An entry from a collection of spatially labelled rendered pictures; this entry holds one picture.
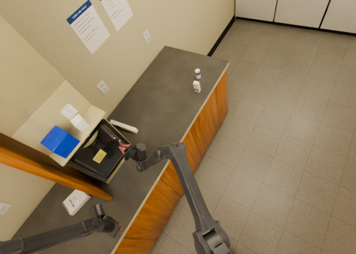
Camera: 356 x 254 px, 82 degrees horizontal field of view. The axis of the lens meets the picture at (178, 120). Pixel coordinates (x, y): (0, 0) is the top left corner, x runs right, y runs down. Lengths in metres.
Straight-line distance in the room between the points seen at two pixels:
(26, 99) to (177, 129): 0.97
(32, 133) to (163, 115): 0.93
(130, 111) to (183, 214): 1.21
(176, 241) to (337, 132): 2.03
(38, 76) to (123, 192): 0.91
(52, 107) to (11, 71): 0.22
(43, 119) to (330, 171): 2.43
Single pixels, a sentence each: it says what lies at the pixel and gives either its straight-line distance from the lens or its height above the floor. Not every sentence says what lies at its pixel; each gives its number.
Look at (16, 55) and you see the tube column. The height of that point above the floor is 1.91.
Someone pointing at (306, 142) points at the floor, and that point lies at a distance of 2.63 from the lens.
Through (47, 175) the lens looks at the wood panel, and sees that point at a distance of 1.12.
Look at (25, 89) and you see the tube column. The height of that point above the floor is 1.80.
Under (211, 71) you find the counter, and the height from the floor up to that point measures 0.94.
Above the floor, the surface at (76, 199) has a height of 0.98.
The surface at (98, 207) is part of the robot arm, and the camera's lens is 1.19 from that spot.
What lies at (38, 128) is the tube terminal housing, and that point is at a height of 1.64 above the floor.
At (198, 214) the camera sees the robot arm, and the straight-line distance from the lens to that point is 0.81.
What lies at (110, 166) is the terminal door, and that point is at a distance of 1.51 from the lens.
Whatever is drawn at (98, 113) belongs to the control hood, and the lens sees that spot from 1.13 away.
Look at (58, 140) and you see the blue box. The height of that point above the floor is 1.60.
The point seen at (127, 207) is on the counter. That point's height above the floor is 0.94.
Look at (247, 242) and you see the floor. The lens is 2.29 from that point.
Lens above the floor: 2.29
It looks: 57 degrees down
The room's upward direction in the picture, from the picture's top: 24 degrees counter-clockwise
